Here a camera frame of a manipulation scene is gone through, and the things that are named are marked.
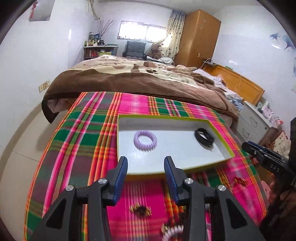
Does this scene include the orange wooden headboard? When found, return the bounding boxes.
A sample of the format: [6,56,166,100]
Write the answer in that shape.
[202,64,264,105]

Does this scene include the purple spiral hair tie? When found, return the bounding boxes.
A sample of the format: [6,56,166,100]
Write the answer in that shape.
[133,129,158,152]

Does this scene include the grey bedside drawer cabinet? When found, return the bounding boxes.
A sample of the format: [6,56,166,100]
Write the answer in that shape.
[236,101,278,146]

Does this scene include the floral curtain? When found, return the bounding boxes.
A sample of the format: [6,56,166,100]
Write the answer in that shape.
[161,9,185,59]

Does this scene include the brown teddy bear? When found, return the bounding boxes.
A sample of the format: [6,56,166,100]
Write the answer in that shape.
[147,44,162,59]

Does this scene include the black wristband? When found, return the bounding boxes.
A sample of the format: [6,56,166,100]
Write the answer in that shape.
[194,128,214,147]

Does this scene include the yellow-green white tray box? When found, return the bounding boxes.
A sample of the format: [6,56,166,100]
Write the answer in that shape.
[117,114,235,181]

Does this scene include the brown beige blanket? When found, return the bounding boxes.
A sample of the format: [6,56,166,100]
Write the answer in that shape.
[41,55,238,125]

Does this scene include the black gold hair accessory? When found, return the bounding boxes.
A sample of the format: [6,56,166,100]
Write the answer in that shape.
[129,203,152,217]

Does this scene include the orange wooden wardrobe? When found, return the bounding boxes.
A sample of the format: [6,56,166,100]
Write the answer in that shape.
[174,9,221,68]

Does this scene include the dried branch bouquet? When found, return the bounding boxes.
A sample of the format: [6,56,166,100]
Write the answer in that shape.
[97,19,115,46]

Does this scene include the dark grey chair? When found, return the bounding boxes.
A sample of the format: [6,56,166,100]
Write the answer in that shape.
[122,41,146,59]

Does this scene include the blue dolphin wall sticker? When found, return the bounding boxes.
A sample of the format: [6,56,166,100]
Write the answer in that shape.
[269,33,295,51]

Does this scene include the pink green plaid cloth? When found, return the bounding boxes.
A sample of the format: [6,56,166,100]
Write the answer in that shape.
[23,92,267,240]

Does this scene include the cluttered shelf unit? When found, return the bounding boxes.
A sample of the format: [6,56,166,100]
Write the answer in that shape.
[83,45,118,60]

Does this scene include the wall outlet plate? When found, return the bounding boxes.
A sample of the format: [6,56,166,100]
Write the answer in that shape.
[39,80,50,93]

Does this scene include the red gold knot ornament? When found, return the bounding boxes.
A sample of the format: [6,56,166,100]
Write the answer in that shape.
[233,177,248,187]

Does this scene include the window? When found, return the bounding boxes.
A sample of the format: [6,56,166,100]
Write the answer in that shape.
[117,21,167,43]

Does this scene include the wall electrical panel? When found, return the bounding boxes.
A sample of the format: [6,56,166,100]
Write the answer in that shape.
[29,0,55,22]

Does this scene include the right hand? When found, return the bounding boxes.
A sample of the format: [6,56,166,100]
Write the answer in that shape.
[265,180,294,205]

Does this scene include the pink white spiral hair tie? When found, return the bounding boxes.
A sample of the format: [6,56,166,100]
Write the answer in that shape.
[161,223,185,241]

